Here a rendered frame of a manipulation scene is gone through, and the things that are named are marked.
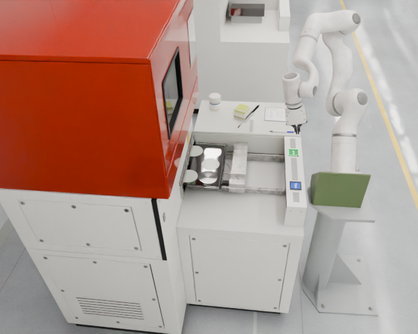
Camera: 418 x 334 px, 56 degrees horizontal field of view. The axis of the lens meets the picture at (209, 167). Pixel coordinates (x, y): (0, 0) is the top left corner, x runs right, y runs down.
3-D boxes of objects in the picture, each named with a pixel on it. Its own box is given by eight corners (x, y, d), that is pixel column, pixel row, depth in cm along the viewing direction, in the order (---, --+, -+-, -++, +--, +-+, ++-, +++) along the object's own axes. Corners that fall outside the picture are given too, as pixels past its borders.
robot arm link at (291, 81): (306, 95, 190) (288, 93, 195) (304, 71, 182) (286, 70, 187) (300, 105, 186) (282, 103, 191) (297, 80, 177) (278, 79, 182)
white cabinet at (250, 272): (187, 311, 248) (176, 228, 194) (206, 201, 320) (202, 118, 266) (289, 321, 241) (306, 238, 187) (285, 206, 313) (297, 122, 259)
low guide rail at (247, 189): (189, 189, 214) (189, 185, 212) (190, 186, 215) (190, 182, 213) (281, 195, 208) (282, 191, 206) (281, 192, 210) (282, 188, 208)
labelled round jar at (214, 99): (208, 111, 245) (208, 98, 239) (209, 105, 250) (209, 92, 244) (219, 111, 244) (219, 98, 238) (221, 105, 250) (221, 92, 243)
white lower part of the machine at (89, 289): (69, 330, 241) (24, 249, 187) (111, 227, 302) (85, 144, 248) (182, 342, 233) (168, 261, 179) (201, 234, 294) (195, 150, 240)
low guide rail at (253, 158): (196, 158, 234) (196, 154, 232) (197, 156, 235) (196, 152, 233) (280, 162, 228) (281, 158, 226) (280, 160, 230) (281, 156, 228)
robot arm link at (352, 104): (345, 140, 205) (347, 95, 207) (371, 136, 188) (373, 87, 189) (326, 137, 201) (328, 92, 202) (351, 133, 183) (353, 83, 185)
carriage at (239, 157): (229, 192, 207) (229, 188, 205) (233, 149, 234) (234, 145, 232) (244, 193, 206) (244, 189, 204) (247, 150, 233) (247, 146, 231)
